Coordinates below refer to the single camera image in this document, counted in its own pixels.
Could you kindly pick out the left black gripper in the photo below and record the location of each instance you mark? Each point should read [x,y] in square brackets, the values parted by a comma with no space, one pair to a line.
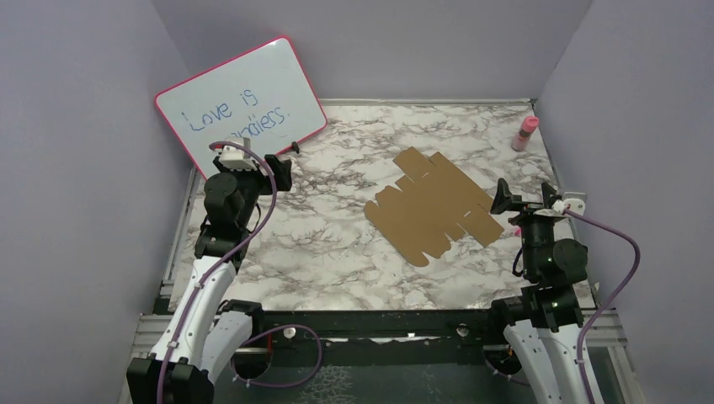
[281,172]

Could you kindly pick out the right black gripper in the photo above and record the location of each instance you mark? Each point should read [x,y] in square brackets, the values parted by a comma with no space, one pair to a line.
[504,199]

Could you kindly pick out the brown cardboard box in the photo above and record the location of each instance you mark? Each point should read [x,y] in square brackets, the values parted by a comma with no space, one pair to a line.
[430,206]

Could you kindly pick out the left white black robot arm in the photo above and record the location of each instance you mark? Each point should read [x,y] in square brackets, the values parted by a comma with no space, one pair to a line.
[199,341]

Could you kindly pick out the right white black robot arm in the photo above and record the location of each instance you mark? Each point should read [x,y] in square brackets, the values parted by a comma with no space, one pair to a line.
[543,324]

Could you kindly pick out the pink glitter bottle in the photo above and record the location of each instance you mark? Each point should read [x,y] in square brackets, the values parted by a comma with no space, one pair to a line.
[526,130]

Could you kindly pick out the pink framed whiteboard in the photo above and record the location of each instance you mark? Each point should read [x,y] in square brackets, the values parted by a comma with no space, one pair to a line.
[263,95]

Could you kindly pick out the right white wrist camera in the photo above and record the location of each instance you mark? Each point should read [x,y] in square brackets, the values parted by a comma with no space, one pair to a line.
[572,201]

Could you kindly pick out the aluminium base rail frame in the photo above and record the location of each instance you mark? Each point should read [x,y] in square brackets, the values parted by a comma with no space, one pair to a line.
[321,282]

